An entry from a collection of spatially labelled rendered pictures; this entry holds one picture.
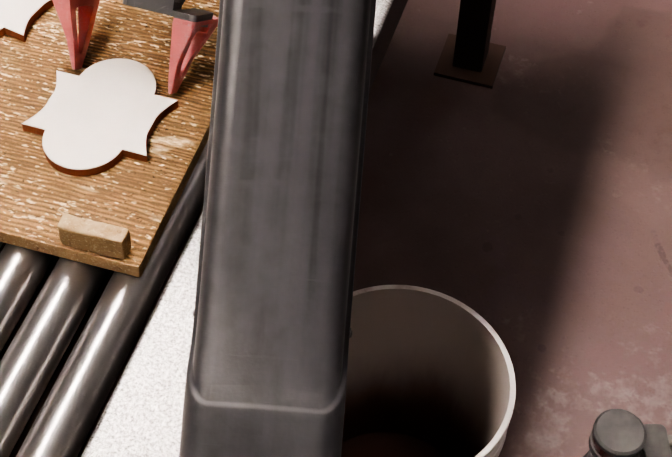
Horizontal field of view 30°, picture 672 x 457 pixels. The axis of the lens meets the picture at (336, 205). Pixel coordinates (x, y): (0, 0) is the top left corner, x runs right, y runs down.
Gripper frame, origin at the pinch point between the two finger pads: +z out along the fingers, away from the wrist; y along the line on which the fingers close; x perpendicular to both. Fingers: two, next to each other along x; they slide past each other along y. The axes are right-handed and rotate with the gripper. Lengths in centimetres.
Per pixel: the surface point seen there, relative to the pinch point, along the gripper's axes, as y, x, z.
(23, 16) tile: -12.4, 2.8, -2.2
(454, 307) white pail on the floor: 29, 55, 32
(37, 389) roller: 6.2, -22.4, 21.8
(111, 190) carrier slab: 4.4, -9.4, 8.4
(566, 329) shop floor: 44, 99, 45
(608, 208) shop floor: 46, 122, 28
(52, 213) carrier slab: 0.7, -12.7, 10.7
